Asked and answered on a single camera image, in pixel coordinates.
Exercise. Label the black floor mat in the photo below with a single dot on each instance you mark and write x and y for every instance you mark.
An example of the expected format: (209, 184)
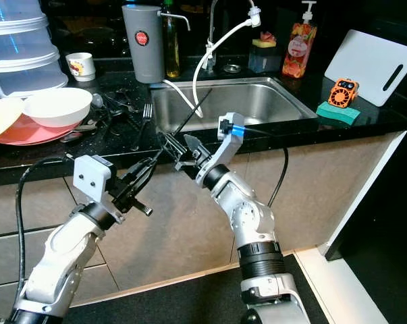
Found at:
(176, 300)

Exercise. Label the beige cabinet drawer front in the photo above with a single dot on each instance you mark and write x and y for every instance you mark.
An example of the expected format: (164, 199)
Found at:
(4, 260)
(1, 304)
(7, 209)

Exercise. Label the metal fork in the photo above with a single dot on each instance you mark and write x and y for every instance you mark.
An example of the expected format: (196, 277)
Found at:
(148, 113)

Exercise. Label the peach dish soap pump bottle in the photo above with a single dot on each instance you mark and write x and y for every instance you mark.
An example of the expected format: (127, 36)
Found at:
(297, 50)

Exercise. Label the beige cabinet door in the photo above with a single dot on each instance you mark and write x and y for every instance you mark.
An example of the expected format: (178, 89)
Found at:
(176, 236)
(338, 189)

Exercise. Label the orange black mini fan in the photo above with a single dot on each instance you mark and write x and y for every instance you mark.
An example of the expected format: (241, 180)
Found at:
(343, 94)

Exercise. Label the pink plate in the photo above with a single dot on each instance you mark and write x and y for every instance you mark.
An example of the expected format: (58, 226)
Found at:
(28, 135)

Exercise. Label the yellow pink sponge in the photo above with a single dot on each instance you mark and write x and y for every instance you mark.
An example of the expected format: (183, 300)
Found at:
(265, 40)

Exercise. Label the dark clear sponge holder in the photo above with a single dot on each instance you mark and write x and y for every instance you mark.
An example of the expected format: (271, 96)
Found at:
(264, 61)

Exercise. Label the stacked translucent plastic containers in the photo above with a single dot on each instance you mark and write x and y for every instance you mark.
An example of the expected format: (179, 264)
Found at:
(21, 61)

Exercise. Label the yellow oil bottle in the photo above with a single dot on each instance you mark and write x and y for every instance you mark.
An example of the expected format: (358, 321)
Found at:
(171, 54)

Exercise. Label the chrome sink faucet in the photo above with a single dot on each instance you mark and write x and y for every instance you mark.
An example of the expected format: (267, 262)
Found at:
(210, 34)

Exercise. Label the stainless steel sink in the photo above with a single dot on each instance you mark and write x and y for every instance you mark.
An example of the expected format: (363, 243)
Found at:
(264, 101)

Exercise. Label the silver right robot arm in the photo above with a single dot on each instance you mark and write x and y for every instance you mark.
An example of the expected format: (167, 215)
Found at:
(250, 216)

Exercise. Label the black chopstick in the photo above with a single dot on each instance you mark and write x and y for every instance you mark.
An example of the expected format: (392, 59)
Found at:
(194, 111)

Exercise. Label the white cutting board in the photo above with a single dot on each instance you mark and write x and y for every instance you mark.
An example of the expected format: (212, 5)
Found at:
(362, 64)

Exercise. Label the cream plate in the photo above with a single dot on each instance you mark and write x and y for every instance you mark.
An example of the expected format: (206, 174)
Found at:
(4, 115)

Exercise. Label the green sponge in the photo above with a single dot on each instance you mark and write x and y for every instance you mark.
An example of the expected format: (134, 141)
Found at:
(338, 116)

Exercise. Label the grey cylindrical water purifier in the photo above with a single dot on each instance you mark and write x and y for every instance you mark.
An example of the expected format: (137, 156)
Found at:
(141, 61)

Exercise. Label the white printed mug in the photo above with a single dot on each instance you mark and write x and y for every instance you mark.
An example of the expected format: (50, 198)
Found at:
(80, 67)

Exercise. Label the white bowl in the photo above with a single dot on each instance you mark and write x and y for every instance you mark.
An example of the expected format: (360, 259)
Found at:
(58, 104)

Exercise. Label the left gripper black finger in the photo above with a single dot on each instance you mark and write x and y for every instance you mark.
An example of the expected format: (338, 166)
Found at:
(144, 185)
(137, 173)

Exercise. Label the round metal counter cap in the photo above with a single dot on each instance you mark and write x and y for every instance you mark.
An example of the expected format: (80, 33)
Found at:
(232, 67)

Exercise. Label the metal spoon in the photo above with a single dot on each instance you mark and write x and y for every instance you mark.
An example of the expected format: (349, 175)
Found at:
(97, 100)
(76, 137)

